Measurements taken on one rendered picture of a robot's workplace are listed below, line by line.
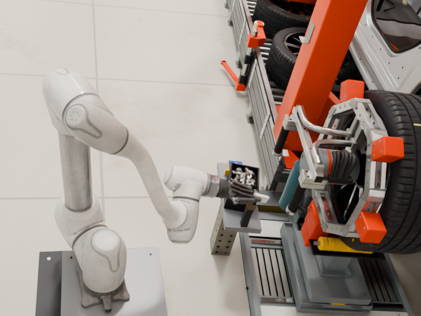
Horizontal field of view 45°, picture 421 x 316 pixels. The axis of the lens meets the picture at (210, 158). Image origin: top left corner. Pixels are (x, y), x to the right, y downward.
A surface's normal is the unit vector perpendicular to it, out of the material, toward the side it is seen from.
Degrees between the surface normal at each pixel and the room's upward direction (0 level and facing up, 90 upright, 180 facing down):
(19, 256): 0
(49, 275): 0
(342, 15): 90
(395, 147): 35
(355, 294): 0
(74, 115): 47
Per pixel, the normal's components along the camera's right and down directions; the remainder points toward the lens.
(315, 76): 0.07, 0.67
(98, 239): 0.31, -0.66
